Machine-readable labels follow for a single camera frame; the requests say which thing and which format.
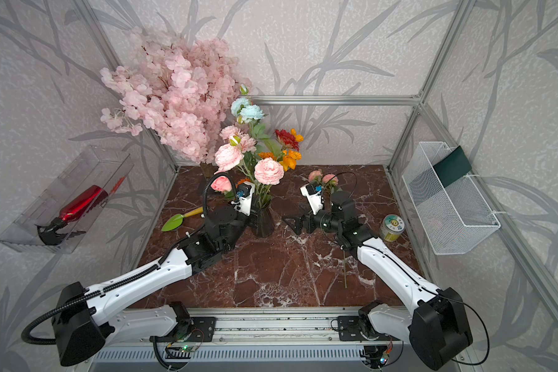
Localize pink rose stem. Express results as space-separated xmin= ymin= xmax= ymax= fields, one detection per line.
xmin=210 ymin=175 xmax=235 ymax=200

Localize dark glass vase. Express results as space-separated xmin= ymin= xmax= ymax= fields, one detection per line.
xmin=250 ymin=205 xmax=275 ymax=238

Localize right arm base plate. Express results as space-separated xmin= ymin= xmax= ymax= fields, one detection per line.
xmin=336 ymin=316 xmax=380 ymax=342

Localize white wire mesh basket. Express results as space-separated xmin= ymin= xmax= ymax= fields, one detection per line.
xmin=402 ymin=142 xmax=501 ymax=256

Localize peach pink peony stem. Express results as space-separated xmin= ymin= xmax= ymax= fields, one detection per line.
xmin=308 ymin=169 xmax=347 ymax=289

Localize red and orange flowers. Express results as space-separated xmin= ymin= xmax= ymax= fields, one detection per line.
xmin=255 ymin=129 xmax=304 ymax=185

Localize dark green card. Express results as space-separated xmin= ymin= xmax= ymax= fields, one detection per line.
xmin=433 ymin=146 xmax=472 ymax=188

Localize green yellow garden trowel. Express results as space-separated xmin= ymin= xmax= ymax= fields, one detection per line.
xmin=161 ymin=207 xmax=203 ymax=232

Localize clear plastic wall bin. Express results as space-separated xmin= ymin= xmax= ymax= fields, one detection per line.
xmin=0 ymin=146 xmax=134 ymax=254

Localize pale pink carnation stem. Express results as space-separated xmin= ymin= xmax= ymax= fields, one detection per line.
xmin=220 ymin=126 xmax=257 ymax=153

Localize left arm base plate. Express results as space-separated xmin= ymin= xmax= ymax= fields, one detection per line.
xmin=168 ymin=317 xmax=217 ymax=343

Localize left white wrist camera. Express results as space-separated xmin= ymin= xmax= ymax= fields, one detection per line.
xmin=234 ymin=181 xmax=255 ymax=216

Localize light blue carnation stem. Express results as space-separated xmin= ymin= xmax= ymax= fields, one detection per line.
xmin=230 ymin=84 xmax=269 ymax=140

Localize green tape roll can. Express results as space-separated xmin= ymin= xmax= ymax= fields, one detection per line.
xmin=380 ymin=214 xmax=405 ymax=242

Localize aluminium front rail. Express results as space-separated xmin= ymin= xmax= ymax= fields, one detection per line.
xmin=106 ymin=305 xmax=412 ymax=347

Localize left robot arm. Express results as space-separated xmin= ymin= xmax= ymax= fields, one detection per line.
xmin=51 ymin=206 xmax=250 ymax=367

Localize pink cherry blossom tree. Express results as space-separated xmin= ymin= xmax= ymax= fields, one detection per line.
xmin=100 ymin=29 xmax=242 ymax=164

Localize left black corrugated cable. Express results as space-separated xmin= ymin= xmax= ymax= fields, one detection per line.
xmin=20 ymin=173 xmax=238 ymax=346

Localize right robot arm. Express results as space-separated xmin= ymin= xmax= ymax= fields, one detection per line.
xmin=283 ymin=184 xmax=474 ymax=370

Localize pink ranunculus flower stem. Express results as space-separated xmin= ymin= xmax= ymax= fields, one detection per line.
xmin=215 ymin=144 xmax=285 ymax=209

